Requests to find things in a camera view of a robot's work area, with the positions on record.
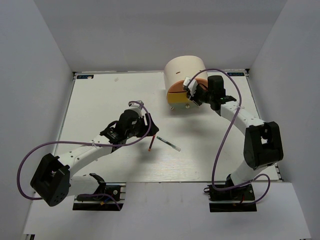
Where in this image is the green pen refill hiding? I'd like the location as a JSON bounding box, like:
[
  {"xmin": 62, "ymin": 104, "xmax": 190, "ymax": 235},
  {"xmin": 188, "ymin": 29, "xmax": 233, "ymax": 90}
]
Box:
[{"xmin": 156, "ymin": 136, "xmax": 181, "ymax": 152}]

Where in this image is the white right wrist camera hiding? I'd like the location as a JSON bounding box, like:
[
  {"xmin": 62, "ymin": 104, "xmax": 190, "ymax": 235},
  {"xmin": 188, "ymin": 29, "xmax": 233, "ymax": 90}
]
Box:
[{"xmin": 183, "ymin": 77, "xmax": 198, "ymax": 100}]

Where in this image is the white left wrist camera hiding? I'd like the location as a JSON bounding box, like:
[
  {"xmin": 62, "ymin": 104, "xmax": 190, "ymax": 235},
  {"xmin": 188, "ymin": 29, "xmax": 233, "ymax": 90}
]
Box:
[{"xmin": 128, "ymin": 100, "xmax": 144, "ymax": 112}]

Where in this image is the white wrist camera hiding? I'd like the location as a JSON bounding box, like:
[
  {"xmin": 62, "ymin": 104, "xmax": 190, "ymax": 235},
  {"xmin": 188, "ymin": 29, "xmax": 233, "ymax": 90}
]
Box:
[
  {"xmin": 128, "ymin": 100, "xmax": 144, "ymax": 112},
  {"xmin": 183, "ymin": 77, "xmax": 198, "ymax": 100}
]

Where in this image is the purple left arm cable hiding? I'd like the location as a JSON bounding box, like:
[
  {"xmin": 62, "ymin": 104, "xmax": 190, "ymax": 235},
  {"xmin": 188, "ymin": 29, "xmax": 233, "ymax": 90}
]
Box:
[{"xmin": 16, "ymin": 99, "xmax": 152, "ymax": 211}]

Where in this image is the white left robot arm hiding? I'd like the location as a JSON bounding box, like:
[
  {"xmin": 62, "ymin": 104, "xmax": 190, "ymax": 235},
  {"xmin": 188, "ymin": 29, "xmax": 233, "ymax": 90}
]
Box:
[{"xmin": 30, "ymin": 109, "xmax": 159, "ymax": 207}]

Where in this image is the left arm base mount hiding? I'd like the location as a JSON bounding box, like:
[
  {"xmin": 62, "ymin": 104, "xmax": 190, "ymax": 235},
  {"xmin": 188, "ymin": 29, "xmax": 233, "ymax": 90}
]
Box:
[{"xmin": 72, "ymin": 183, "xmax": 126, "ymax": 212}]

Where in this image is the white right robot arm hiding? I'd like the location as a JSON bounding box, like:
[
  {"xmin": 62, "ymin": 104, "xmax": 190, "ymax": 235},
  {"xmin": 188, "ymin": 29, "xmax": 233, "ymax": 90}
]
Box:
[{"xmin": 183, "ymin": 75, "xmax": 284, "ymax": 200}]

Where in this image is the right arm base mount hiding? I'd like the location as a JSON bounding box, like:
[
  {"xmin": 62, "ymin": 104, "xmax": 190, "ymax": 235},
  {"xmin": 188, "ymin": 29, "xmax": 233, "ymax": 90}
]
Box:
[{"xmin": 203, "ymin": 184, "xmax": 257, "ymax": 213}]

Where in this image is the cream round drawer organizer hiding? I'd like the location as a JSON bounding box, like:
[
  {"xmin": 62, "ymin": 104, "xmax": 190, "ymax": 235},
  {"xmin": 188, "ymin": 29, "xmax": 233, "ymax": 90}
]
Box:
[{"xmin": 163, "ymin": 55, "xmax": 208, "ymax": 110}]

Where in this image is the red pen refill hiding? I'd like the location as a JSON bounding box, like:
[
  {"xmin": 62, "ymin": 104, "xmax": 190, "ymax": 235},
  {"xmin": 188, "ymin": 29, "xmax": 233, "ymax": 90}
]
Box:
[{"xmin": 148, "ymin": 135, "xmax": 156, "ymax": 152}]

